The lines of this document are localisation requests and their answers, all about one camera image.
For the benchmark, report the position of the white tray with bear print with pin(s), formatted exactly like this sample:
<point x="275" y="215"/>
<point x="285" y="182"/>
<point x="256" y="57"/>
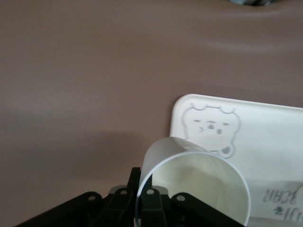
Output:
<point x="265" y="142"/>

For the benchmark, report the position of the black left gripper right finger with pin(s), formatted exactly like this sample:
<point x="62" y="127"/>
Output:
<point x="154" y="208"/>

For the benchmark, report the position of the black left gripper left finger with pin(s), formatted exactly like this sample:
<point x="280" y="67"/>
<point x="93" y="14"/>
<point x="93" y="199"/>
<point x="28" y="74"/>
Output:
<point x="118" y="208"/>

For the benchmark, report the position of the white plastic cup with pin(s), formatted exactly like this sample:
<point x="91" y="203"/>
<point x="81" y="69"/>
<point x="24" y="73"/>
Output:
<point x="201" y="179"/>

